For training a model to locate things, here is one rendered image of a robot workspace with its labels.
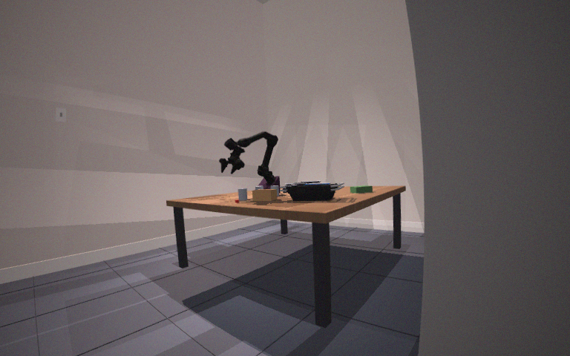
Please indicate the green rectangular block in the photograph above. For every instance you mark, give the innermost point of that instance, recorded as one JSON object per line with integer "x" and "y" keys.
{"x": 361, "y": 189}

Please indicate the tan rectangular box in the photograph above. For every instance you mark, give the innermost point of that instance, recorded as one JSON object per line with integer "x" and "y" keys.
{"x": 264, "y": 195}

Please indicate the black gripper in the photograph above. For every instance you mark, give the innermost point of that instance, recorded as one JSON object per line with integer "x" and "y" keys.
{"x": 233, "y": 159}

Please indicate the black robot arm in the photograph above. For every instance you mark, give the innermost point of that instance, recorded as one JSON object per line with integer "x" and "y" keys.
{"x": 271, "y": 141}

